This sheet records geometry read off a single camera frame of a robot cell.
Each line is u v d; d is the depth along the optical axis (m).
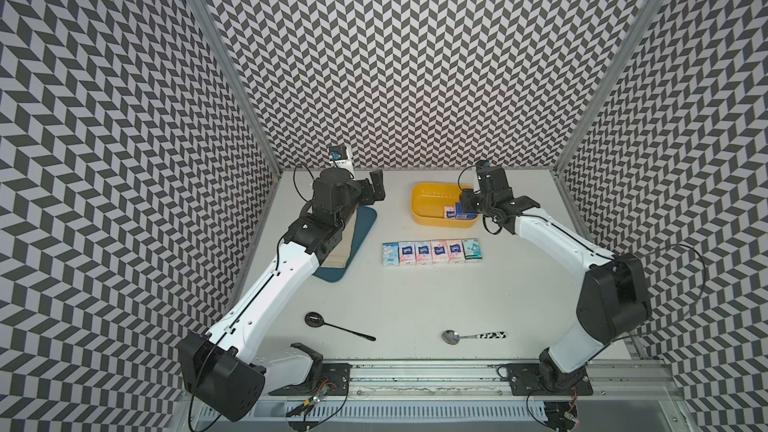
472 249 0.94
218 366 0.37
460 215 0.99
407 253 0.93
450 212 1.01
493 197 0.67
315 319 0.81
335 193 0.53
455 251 0.93
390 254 0.92
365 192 0.64
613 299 0.44
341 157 0.61
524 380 0.73
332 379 0.73
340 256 0.94
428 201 1.08
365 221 1.02
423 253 0.94
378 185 0.65
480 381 0.75
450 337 0.78
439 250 0.94
